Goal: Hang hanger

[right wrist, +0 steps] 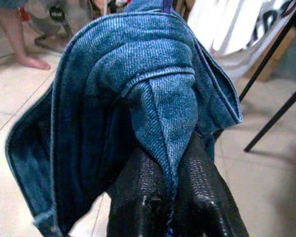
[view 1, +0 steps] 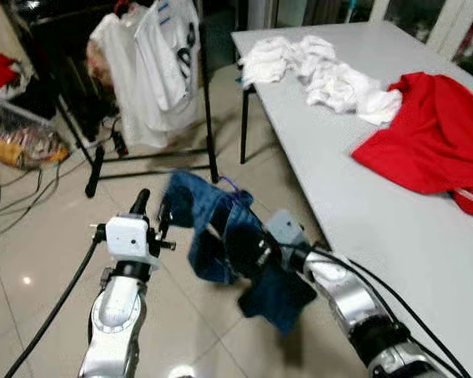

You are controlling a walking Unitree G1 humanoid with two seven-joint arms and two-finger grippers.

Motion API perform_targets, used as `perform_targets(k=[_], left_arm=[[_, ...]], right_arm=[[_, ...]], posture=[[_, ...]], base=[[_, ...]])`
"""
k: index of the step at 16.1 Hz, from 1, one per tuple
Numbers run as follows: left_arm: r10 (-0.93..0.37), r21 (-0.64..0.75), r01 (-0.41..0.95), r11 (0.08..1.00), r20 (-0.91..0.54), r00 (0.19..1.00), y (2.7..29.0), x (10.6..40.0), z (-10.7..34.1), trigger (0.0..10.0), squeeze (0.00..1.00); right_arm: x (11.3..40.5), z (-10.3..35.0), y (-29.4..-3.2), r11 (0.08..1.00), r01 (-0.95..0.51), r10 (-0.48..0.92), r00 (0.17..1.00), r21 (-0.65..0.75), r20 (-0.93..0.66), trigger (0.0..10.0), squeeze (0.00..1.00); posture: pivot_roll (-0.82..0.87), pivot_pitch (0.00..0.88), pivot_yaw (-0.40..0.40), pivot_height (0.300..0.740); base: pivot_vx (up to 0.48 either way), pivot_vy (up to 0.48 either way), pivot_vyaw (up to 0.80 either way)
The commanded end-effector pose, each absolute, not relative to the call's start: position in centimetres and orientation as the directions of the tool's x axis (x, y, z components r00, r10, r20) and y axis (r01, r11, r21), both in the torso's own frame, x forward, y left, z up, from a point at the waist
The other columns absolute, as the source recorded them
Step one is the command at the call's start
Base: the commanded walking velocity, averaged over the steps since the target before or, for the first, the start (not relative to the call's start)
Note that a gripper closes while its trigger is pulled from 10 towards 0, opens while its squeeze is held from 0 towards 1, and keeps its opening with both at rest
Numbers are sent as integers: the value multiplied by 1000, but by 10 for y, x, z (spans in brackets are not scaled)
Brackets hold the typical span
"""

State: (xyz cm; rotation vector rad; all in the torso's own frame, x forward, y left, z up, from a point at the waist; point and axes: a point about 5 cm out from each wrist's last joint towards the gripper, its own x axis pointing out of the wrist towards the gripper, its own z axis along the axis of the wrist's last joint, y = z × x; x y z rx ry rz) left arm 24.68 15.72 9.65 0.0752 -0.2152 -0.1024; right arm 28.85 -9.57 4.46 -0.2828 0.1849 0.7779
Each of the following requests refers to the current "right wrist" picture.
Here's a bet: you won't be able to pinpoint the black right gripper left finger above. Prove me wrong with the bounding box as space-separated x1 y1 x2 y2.
106 145 173 237

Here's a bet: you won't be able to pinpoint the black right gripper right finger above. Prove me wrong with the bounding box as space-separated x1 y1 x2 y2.
174 133 250 237

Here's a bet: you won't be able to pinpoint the blue denim jeans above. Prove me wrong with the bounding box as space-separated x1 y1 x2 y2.
4 0 243 237

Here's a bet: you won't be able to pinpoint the pale white shirt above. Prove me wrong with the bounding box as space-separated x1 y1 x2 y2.
187 0 296 82

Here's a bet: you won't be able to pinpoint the black clothes rack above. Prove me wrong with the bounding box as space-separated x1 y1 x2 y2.
238 0 296 153

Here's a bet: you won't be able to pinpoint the brown cardboard box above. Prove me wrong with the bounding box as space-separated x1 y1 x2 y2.
244 29 296 82

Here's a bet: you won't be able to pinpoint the person bare leg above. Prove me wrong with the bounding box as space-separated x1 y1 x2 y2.
0 4 51 71

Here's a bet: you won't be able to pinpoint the grey floor fan base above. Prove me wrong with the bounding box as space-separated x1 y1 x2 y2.
27 0 76 54

